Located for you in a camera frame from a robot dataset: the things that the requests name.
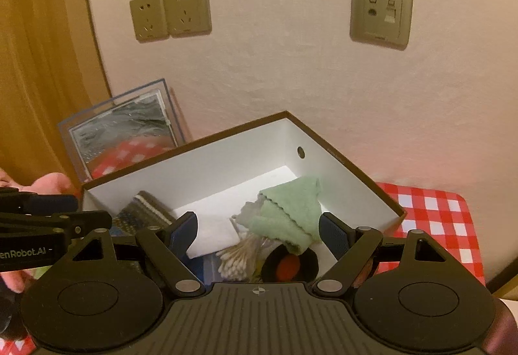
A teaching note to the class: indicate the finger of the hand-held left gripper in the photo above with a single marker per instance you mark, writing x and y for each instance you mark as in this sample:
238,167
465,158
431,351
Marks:
87,221
52,203

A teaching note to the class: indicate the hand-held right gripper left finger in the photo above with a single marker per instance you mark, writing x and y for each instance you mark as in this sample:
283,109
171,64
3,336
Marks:
182,235

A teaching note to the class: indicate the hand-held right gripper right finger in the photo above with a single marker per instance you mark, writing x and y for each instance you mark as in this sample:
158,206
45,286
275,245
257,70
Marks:
334,235

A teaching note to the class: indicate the striped knitted sock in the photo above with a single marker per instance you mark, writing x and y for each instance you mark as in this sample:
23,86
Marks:
141,209

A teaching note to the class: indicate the grey-green cloth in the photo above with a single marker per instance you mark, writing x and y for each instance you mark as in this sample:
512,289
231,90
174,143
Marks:
291,209

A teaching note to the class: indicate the black and red round puff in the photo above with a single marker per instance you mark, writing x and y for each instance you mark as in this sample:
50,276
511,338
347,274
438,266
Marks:
289,266

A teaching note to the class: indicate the bag of cotton swabs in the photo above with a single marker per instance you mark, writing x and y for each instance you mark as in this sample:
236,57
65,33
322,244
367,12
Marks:
238,258

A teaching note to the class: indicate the brown cardboard box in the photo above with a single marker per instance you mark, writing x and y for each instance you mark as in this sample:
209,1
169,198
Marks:
243,160

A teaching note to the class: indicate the pink starfish plush toy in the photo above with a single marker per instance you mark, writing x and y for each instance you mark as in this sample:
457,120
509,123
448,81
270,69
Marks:
52,183

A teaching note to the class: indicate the framed picture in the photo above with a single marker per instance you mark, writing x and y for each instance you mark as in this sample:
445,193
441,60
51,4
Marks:
121,124

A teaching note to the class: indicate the red white checkered tablecloth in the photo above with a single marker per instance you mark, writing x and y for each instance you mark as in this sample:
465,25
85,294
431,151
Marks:
437,217

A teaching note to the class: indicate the wooden door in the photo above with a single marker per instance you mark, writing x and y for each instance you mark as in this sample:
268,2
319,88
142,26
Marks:
40,55

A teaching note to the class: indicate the beige wall power socket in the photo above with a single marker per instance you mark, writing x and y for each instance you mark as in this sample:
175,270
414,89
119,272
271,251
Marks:
186,9
147,17

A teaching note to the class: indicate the beige wall data socket panel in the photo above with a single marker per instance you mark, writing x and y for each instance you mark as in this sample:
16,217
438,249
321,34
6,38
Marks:
380,15

